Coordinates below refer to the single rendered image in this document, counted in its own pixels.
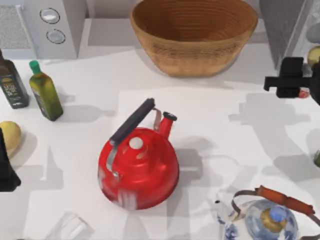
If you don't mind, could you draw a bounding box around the pale microwave oven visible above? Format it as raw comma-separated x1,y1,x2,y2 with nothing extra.
0,0,88,60

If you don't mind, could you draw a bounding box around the red kettle with black handle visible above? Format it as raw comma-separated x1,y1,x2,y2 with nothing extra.
97,97,181,211

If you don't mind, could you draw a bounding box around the grey cabinet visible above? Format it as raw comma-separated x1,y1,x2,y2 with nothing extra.
258,0,320,71

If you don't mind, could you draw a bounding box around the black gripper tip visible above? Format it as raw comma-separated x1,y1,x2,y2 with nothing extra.
0,127,22,193

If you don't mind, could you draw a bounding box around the green oil bottle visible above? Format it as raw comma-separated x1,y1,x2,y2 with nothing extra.
28,60,64,122

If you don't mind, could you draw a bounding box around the blue and white kettle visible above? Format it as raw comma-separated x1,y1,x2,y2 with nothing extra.
214,184,317,240

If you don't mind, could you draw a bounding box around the clear glass cup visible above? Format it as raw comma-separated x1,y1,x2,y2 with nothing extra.
45,211,95,240

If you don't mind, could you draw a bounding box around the pale yellow round bread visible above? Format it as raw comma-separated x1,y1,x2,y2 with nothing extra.
0,120,23,159

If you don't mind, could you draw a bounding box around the brown woven basket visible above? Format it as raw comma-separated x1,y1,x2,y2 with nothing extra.
129,0,259,78

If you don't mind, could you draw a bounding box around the yellow-green round fruit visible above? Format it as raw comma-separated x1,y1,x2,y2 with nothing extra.
306,45,320,67

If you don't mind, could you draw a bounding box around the round microwave knob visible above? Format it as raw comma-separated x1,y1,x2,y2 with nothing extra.
45,28,67,45
39,7,61,25

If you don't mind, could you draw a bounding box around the dark bottle with label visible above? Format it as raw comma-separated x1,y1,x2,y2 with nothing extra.
0,48,31,110

